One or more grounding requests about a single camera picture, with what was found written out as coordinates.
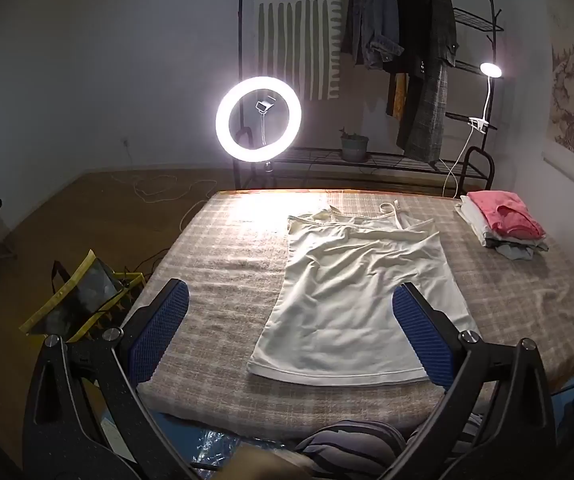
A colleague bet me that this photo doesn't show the white lamp cable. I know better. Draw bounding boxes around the white lamp cable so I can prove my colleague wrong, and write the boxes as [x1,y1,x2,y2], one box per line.
[442,129,478,199]

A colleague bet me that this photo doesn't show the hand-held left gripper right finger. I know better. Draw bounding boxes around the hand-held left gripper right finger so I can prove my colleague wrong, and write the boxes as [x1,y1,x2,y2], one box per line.
[382,281,572,480]

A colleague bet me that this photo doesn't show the yellow-trimmed bag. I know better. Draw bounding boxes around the yellow-trimmed bag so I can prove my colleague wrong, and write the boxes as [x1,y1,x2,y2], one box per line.
[20,249,148,343]

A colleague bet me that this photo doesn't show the blue denim jacket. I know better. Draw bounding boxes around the blue denim jacket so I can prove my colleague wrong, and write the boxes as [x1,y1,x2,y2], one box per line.
[341,0,405,71]

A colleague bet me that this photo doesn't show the pink folded top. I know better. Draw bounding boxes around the pink folded top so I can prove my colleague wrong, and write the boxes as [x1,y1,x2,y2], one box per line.
[467,191,546,238]

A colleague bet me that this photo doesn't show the ring light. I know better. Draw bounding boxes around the ring light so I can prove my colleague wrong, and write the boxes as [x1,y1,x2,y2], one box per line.
[215,76,303,163]

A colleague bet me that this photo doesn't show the black coat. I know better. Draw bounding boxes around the black coat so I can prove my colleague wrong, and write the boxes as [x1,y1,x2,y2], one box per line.
[387,0,425,78]

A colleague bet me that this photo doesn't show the striped wall hanging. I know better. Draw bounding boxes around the striped wall hanging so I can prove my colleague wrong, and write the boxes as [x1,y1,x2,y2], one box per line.
[252,0,344,102]

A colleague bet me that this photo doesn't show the white folded garment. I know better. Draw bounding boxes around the white folded garment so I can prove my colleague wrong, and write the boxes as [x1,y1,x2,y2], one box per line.
[456,195,498,247]

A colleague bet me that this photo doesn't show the blue plastic bag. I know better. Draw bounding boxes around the blue plastic bag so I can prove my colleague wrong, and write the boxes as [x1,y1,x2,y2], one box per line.
[157,412,298,480]

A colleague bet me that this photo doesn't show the grey plaid coat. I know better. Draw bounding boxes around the grey plaid coat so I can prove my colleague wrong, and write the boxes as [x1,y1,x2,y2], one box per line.
[397,0,458,163]

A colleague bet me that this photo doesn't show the grey folded garment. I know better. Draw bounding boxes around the grey folded garment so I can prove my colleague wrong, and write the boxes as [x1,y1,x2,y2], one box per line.
[484,232,550,261]

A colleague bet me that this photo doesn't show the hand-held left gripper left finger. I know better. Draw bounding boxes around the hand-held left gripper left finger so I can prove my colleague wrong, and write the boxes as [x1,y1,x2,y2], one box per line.
[22,278,203,480]

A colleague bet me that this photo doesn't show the white clip lamp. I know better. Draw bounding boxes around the white clip lamp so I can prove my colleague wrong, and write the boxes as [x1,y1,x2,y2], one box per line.
[468,61,502,133]

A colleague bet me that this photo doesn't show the potted plant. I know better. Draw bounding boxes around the potted plant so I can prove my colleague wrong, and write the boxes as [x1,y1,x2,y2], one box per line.
[339,127,370,163]

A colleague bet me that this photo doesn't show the phone holder on gooseneck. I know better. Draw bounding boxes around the phone holder on gooseneck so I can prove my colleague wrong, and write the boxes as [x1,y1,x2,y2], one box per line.
[254,92,278,161]

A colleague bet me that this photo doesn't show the white camisole top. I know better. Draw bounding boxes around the white camisole top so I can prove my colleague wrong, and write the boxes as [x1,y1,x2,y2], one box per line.
[247,201,482,387]

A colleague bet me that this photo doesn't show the white floor cable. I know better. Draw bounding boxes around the white floor cable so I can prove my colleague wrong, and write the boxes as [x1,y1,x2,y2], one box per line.
[132,172,220,206]

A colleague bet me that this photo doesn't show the yellow hanging garment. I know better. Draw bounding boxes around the yellow hanging garment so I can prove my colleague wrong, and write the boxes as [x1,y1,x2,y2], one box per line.
[386,72,410,120]

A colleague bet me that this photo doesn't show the person's striped clothing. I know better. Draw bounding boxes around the person's striped clothing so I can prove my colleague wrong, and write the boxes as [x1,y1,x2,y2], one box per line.
[294,417,485,480]

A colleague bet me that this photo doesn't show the black metal chair frame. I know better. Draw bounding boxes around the black metal chair frame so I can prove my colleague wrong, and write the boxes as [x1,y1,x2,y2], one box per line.
[459,146,496,197]

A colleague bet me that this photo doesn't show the black metal clothes rack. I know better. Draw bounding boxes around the black metal clothes rack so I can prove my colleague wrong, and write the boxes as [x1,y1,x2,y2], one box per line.
[234,0,505,191]

